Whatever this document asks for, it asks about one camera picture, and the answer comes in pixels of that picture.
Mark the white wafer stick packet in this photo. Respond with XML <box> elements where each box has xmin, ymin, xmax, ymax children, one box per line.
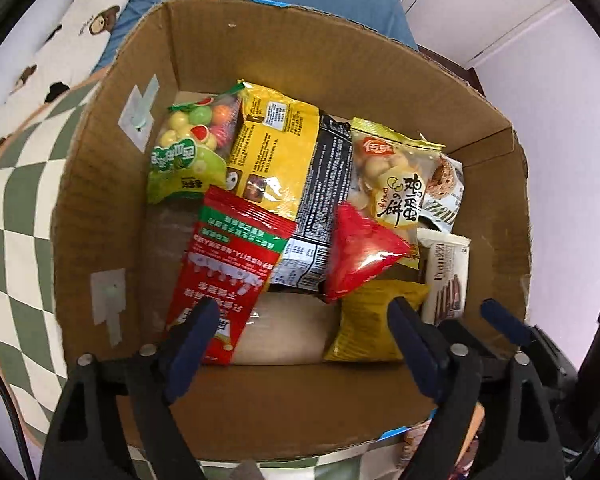
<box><xmin>417</xmin><ymin>228</ymin><xmax>471</xmax><ymax>325</ymax></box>

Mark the small yellow snack packet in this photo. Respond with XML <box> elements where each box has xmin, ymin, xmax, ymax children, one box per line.
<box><xmin>324</xmin><ymin>280</ymin><xmax>429</xmax><ymax>362</ymax></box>

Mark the tall red snack packet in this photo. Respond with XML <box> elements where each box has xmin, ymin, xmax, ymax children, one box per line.
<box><xmin>166</xmin><ymin>185</ymin><xmax>296</xmax><ymax>365</ymax></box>

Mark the small red snack packet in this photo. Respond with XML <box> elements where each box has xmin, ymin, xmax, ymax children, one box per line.
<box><xmin>324</xmin><ymin>202</ymin><xmax>412</xmax><ymax>302</ymax></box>

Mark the yellow egg biscuit packet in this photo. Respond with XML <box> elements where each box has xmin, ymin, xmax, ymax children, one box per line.
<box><xmin>349</xmin><ymin>117</ymin><xmax>443</xmax><ymax>270</ymax></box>

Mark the green fruit candy packet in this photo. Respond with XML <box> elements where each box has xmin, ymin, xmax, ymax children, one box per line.
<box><xmin>146</xmin><ymin>82</ymin><xmax>245</xmax><ymax>205</ymax></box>

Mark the yellow black chocolate bag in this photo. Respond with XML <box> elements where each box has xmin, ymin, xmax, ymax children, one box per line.
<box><xmin>226</xmin><ymin>82</ymin><xmax>353</xmax><ymax>294</ymax></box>

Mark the white cookie snack packet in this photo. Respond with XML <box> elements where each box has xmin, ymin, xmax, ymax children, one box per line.
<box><xmin>420</xmin><ymin>154</ymin><xmax>465</xmax><ymax>233</ymax></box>

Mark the green white checkered mat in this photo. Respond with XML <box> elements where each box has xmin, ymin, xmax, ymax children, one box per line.
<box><xmin>0</xmin><ymin>70</ymin><xmax>404</xmax><ymax>479</ymax></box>

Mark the open cardboard milk box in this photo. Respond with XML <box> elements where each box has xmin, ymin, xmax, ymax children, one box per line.
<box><xmin>49</xmin><ymin>0</ymin><xmax>534</xmax><ymax>463</ymax></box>

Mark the bear print white blanket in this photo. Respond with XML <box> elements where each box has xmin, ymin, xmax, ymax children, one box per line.
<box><xmin>0</xmin><ymin>0</ymin><xmax>129</xmax><ymax>139</ymax></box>

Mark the white door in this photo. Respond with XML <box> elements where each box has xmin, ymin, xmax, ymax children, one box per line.
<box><xmin>403</xmin><ymin>0</ymin><xmax>566</xmax><ymax>68</ymax></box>

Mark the black cable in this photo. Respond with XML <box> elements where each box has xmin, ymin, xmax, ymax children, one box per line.
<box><xmin>0</xmin><ymin>339</ymin><xmax>37</xmax><ymax>480</ymax></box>

